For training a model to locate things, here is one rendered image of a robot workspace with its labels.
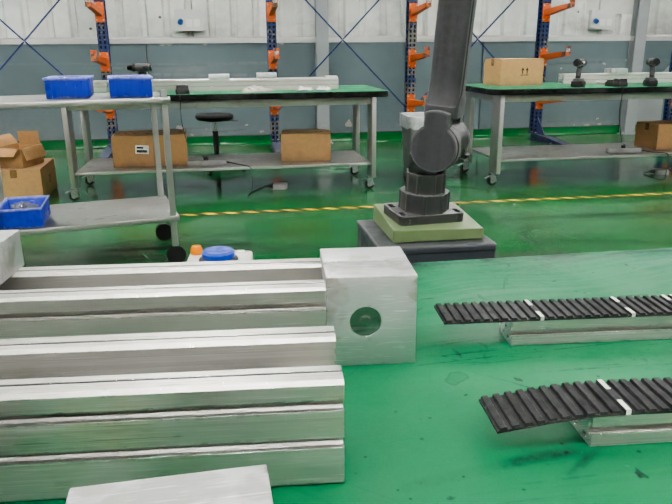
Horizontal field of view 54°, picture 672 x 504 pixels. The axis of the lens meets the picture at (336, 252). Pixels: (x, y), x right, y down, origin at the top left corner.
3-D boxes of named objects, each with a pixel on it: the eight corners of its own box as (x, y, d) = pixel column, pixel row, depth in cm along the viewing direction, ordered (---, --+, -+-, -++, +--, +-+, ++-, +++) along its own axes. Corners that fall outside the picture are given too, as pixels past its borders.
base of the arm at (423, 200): (442, 206, 122) (381, 211, 119) (446, 163, 119) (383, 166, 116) (465, 221, 114) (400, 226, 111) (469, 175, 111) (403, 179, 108)
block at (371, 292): (394, 316, 79) (396, 240, 77) (415, 363, 68) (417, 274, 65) (319, 319, 79) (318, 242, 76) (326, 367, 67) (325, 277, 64)
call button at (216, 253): (236, 259, 84) (235, 244, 83) (234, 269, 80) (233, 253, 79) (204, 260, 83) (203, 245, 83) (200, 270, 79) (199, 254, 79)
